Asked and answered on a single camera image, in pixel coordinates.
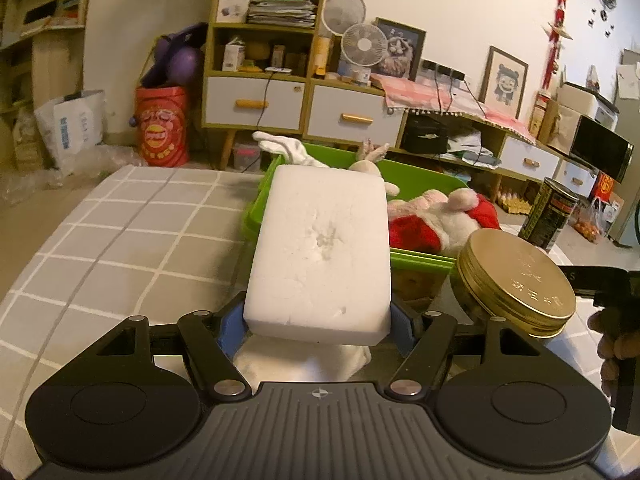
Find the purple plush toy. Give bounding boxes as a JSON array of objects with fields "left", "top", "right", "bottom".
[{"left": 140, "top": 22, "right": 208, "bottom": 88}]

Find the white foam block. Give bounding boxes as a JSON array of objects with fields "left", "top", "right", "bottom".
[{"left": 243, "top": 164, "right": 392, "bottom": 347}]

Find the black tall can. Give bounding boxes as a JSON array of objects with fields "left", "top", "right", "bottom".
[{"left": 517, "top": 177, "right": 580, "bottom": 253}]

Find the framed cat picture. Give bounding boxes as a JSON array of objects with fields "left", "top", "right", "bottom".
[{"left": 374, "top": 17, "right": 427, "bottom": 81}]

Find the green plastic bin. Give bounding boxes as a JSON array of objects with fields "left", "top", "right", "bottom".
[{"left": 243, "top": 142, "right": 493, "bottom": 275}]

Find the bag of oranges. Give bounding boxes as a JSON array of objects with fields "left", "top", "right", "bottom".
[{"left": 572, "top": 197, "right": 609, "bottom": 244}]

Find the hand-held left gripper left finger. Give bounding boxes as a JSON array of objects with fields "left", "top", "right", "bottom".
[{"left": 80, "top": 296, "right": 253, "bottom": 403}]

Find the framed cartoon girl picture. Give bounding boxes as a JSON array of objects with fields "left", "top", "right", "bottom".
[{"left": 480, "top": 46, "right": 529, "bottom": 120}]

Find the stack of papers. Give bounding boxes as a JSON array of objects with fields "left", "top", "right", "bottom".
[{"left": 246, "top": 0, "right": 317, "bottom": 28}]

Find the white printer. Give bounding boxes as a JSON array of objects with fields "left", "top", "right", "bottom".
[{"left": 557, "top": 82, "right": 621, "bottom": 129}]

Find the wooden shelf cabinet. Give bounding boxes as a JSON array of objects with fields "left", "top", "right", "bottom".
[{"left": 201, "top": 0, "right": 406, "bottom": 171}]

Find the yellow bottle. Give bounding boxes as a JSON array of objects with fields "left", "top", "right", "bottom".
[{"left": 315, "top": 35, "right": 332, "bottom": 79}]

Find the red printed bag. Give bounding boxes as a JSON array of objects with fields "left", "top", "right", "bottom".
[{"left": 135, "top": 85, "right": 191, "bottom": 168}]

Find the white glove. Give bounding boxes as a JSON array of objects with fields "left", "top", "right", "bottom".
[{"left": 252, "top": 131, "right": 328, "bottom": 168}]

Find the large white desk fan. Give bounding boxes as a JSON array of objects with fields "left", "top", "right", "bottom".
[{"left": 322, "top": 0, "right": 367, "bottom": 36}]

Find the pink tasselled cloth runner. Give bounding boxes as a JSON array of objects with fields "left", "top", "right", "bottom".
[{"left": 370, "top": 72, "right": 536, "bottom": 143}]

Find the black monitor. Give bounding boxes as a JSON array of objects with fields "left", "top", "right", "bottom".
[{"left": 570, "top": 115, "right": 635, "bottom": 184}]

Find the person's right hand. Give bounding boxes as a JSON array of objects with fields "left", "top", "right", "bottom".
[{"left": 589, "top": 309, "right": 627, "bottom": 397}]

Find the wooden wall shelving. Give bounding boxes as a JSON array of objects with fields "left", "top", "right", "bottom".
[{"left": 0, "top": 0, "right": 96, "bottom": 128}]

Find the black box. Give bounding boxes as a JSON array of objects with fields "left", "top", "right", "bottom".
[{"left": 401, "top": 115, "right": 449, "bottom": 154}]

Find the white carton box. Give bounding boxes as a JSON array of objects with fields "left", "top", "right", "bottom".
[{"left": 217, "top": 0, "right": 252, "bottom": 24}]

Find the wooden low cabinet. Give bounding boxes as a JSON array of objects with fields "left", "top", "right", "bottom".
[{"left": 397, "top": 110, "right": 598, "bottom": 201}]

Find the rabbit plush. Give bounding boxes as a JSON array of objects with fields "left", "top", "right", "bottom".
[{"left": 347, "top": 139, "right": 401, "bottom": 198}]

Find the small white desk fan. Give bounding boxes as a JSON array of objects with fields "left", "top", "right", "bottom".
[{"left": 341, "top": 22, "right": 388, "bottom": 86}]

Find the pink white santa plush toy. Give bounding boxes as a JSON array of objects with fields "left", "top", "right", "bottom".
[{"left": 387, "top": 187, "right": 502, "bottom": 256}]

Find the white cloth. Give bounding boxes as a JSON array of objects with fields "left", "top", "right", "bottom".
[{"left": 235, "top": 334, "right": 373, "bottom": 386}]

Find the white woven sack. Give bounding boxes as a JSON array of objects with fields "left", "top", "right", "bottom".
[{"left": 34, "top": 90, "right": 106, "bottom": 171}]

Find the wall power strip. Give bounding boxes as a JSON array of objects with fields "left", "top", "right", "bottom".
[{"left": 422, "top": 59, "right": 469, "bottom": 82}]

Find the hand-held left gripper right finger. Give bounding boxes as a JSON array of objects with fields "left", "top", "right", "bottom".
[{"left": 382, "top": 297, "right": 551, "bottom": 402}]

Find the egg tray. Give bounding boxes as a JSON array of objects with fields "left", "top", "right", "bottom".
[{"left": 500, "top": 190, "right": 532, "bottom": 214}]

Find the red hanging decoration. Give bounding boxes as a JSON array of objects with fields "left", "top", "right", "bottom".
[{"left": 542, "top": 0, "right": 572, "bottom": 91}]

